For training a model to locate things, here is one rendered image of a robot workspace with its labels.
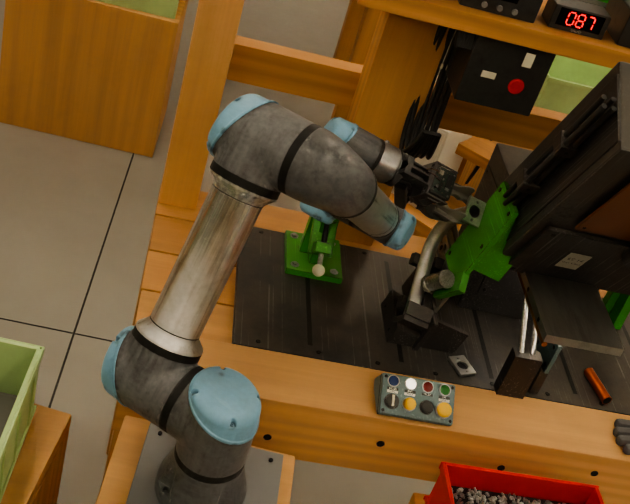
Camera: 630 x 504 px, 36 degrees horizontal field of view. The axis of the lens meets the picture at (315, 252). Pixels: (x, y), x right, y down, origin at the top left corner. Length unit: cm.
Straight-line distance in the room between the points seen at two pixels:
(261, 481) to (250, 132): 61
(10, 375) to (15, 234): 184
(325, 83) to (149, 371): 94
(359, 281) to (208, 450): 79
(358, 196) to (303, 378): 54
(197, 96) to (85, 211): 168
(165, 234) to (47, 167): 183
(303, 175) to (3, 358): 66
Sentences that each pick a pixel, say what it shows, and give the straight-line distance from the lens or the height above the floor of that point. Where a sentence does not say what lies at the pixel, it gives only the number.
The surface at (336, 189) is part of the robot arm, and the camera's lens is 141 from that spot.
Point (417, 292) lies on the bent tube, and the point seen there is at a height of 100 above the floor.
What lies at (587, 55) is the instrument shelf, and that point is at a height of 152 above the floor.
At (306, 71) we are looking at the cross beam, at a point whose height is 125.
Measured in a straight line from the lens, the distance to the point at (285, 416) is 184.
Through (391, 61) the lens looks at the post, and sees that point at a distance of 210.
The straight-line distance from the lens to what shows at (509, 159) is 214.
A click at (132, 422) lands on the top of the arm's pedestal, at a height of 85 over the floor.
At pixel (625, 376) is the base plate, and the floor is 90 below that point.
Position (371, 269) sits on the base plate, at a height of 90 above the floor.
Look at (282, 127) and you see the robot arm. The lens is 142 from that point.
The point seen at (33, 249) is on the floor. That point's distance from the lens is 352.
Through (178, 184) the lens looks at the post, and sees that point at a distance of 224.
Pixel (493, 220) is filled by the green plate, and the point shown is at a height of 122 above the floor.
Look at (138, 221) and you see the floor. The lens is 374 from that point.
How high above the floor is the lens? 214
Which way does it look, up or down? 34 degrees down
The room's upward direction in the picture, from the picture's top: 18 degrees clockwise
